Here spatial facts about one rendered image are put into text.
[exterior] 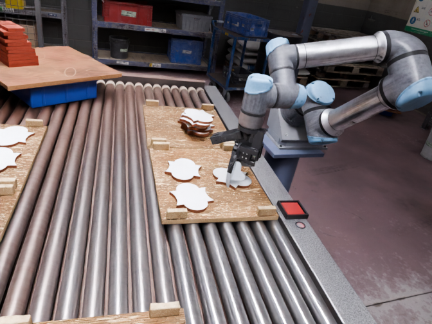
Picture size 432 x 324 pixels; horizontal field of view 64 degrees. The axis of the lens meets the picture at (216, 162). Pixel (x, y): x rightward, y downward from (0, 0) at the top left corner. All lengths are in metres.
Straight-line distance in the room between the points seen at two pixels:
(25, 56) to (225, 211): 1.15
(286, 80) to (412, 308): 1.77
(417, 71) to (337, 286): 0.65
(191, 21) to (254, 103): 4.55
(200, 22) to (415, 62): 4.60
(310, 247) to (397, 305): 1.47
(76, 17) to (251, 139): 5.10
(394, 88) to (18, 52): 1.46
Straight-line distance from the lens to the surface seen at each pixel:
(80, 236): 0.94
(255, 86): 1.00
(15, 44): 1.74
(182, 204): 1.00
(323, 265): 0.99
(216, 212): 1.01
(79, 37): 6.04
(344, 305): 0.93
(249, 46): 5.62
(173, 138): 1.38
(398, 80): 1.20
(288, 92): 1.06
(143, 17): 5.36
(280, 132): 1.60
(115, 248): 0.90
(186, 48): 5.60
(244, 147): 1.07
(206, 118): 1.40
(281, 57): 1.10
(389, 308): 2.40
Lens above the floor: 1.55
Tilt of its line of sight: 29 degrees down
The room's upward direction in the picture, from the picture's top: 10 degrees clockwise
